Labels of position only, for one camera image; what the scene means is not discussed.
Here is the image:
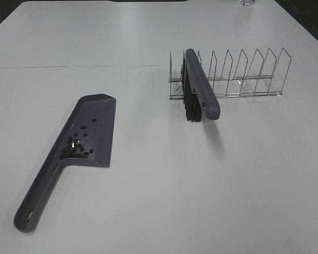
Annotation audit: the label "pile of coffee beans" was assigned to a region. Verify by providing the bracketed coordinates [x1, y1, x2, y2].
[58, 123, 95, 161]

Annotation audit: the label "purple plastic dustpan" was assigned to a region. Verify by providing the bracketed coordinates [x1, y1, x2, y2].
[13, 94, 116, 233]

